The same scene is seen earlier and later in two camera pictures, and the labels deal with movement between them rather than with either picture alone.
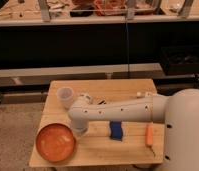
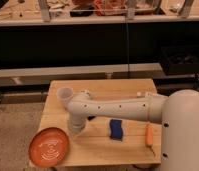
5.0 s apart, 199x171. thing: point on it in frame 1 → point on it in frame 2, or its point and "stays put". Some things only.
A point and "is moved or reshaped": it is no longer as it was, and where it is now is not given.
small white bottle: (142, 94) stays put
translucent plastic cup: (66, 96) stays put
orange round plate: (55, 142) is moved or reshaped
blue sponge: (116, 130) stays put
